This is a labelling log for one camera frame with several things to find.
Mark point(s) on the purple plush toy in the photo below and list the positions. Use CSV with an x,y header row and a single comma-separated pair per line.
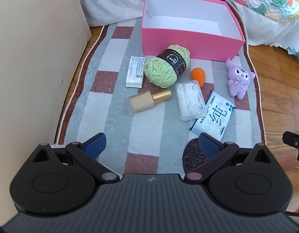
x,y
239,80

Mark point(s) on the beige cabinet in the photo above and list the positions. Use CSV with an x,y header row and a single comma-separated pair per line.
x,y
41,43

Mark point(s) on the blue white wet wipes pack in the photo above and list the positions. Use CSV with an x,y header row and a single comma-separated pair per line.
x,y
216,118

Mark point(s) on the clear box of floss picks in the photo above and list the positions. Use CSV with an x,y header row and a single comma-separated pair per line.
x,y
190,100

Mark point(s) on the beige foundation bottle gold cap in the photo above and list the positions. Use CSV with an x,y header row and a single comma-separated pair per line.
x,y
145,101

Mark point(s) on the white tissue pack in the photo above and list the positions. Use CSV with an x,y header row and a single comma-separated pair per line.
x,y
135,72

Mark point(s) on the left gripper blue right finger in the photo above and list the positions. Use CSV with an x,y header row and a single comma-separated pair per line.
x,y
204,156

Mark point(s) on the orange makeup sponge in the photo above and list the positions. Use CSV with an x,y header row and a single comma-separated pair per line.
x,y
198,74

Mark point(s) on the green yarn ball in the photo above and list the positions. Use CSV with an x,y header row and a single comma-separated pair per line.
x,y
165,69

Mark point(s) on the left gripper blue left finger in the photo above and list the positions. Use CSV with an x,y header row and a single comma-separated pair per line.
x,y
86,154

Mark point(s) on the pink cardboard box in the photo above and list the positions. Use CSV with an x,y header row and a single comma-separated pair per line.
x,y
207,28

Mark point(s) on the grey checkered rug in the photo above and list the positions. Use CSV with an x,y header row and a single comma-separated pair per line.
x,y
155,140

